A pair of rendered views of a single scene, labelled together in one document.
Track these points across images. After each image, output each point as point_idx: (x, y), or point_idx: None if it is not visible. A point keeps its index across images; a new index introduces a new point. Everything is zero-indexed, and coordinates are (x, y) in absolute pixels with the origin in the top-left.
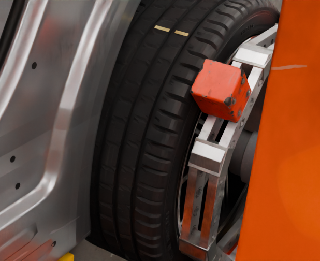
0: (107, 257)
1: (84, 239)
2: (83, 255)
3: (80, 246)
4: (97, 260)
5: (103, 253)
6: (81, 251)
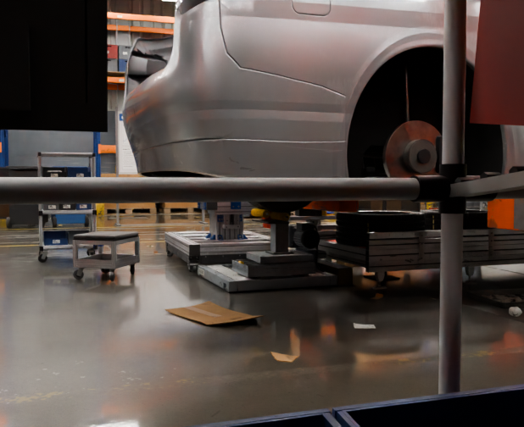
0: (251, 298)
1: (253, 302)
2: (262, 300)
3: (259, 302)
4: (258, 298)
5: (251, 299)
6: (261, 301)
